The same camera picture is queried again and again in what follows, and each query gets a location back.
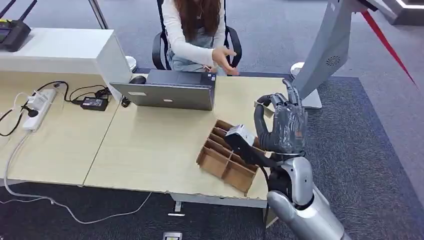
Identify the white cabinet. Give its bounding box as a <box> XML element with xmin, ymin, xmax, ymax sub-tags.
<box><xmin>0</xmin><ymin>27</ymin><xmax>133</xmax><ymax>101</ymax></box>

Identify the white power strip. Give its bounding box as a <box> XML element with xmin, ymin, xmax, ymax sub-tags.
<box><xmin>22</xmin><ymin>88</ymin><xmax>57</xmax><ymax>132</ymax></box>

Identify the grey display kiosk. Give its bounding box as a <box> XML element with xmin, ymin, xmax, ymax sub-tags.
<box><xmin>291</xmin><ymin>0</ymin><xmax>379</xmax><ymax>110</ymax></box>

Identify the dark speckled floor rug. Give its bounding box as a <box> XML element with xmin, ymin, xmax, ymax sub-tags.
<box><xmin>0</xmin><ymin>67</ymin><xmax>424</xmax><ymax>240</ymax></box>

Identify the person's hand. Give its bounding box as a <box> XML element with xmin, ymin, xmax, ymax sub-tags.
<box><xmin>211</xmin><ymin>46</ymin><xmax>240</xmax><ymax>76</ymax></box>

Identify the wooden compartment box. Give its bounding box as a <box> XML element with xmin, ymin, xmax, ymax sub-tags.
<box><xmin>196</xmin><ymin>119</ymin><xmax>268</xmax><ymax>195</ymax></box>

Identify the black adapter cable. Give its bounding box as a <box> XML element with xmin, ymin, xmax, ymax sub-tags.
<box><xmin>36</xmin><ymin>81</ymin><xmax>132</xmax><ymax>109</ymax></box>

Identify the long white power cable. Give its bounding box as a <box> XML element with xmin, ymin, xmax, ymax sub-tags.
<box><xmin>3</xmin><ymin>130</ymin><xmax>153</xmax><ymax>225</ymax></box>

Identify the white desk leg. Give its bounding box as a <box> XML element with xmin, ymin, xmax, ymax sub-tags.
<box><xmin>167</xmin><ymin>200</ymin><xmax>186</xmax><ymax>218</ymax></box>
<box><xmin>263</xmin><ymin>206</ymin><xmax>279</xmax><ymax>229</ymax></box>

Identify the black office chair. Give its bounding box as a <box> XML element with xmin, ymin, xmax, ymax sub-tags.
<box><xmin>151</xmin><ymin>0</ymin><xmax>243</xmax><ymax>71</ymax></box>

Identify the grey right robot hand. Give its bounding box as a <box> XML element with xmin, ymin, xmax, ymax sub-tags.
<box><xmin>253</xmin><ymin>78</ymin><xmax>309</xmax><ymax>157</ymax></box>

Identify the black plug cable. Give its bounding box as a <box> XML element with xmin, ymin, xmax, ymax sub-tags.
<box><xmin>0</xmin><ymin>105</ymin><xmax>39</xmax><ymax>138</ymax></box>

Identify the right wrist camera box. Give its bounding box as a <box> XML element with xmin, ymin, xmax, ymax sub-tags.
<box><xmin>224</xmin><ymin>124</ymin><xmax>281</xmax><ymax>168</ymax></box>

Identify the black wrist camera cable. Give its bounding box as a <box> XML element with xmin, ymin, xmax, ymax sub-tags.
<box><xmin>259</xmin><ymin>165</ymin><xmax>272</xmax><ymax>233</ymax></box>

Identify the black power adapter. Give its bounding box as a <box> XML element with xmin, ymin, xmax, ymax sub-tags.
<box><xmin>80</xmin><ymin>96</ymin><xmax>110</xmax><ymax>112</ymax></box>

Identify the grey laptop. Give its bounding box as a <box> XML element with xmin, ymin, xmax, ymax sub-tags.
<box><xmin>109</xmin><ymin>69</ymin><xmax>218</xmax><ymax>112</ymax></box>

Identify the grey platform with light strip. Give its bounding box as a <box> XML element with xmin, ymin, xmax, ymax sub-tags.
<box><xmin>380</xmin><ymin>0</ymin><xmax>424</xmax><ymax>27</ymax></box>

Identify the thin white cable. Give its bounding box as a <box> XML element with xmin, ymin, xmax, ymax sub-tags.
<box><xmin>11</xmin><ymin>92</ymin><xmax>34</xmax><ymax>110</ymax></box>

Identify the person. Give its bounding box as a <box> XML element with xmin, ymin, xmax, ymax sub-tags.
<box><xmin>161</xmin><ymin>0</ymin><xmax>240</xmax><ymax>77</ymax></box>

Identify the black router with antennas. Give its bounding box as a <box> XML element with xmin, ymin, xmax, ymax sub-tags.
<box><xmin>0</xmin><ymin>0</ymin><xmax>38</xmax><ymax>53</ymax></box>

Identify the red barrier tape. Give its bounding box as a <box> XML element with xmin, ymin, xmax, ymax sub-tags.
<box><xmin>361</xmin><ymin>10</ymin><xmax>418</xmax><ymax>88</ymax></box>

